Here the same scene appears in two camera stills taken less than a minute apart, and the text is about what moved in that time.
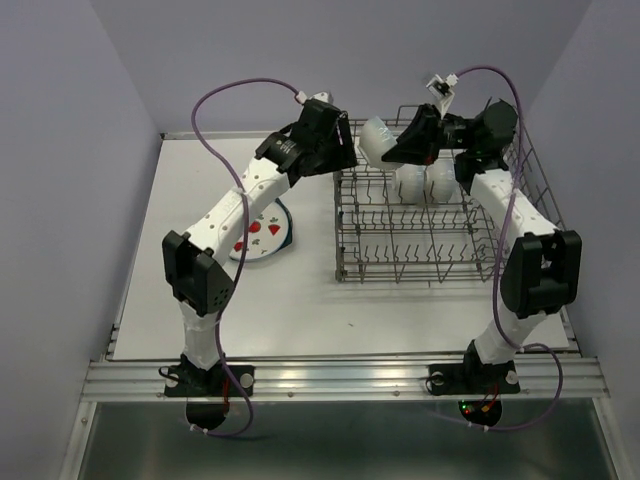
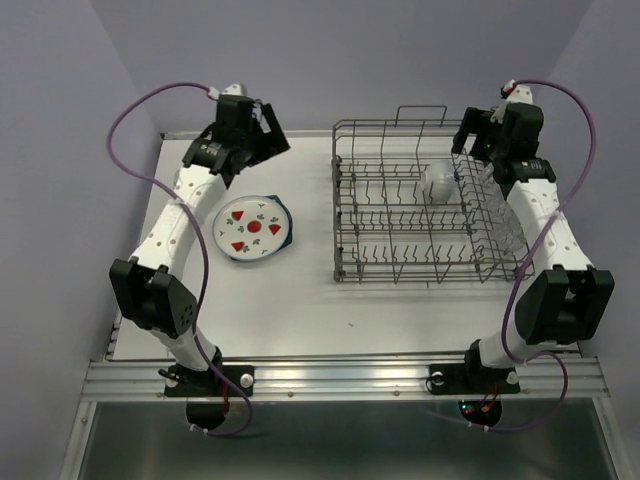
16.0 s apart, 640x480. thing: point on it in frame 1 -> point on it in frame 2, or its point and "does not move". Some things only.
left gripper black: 343,156 -> 272,142
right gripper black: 418,142 -> 474,121
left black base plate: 193,381 does not move
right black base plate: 455,379 does not move
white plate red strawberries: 266,232 does not move
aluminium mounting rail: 143,379 does not move
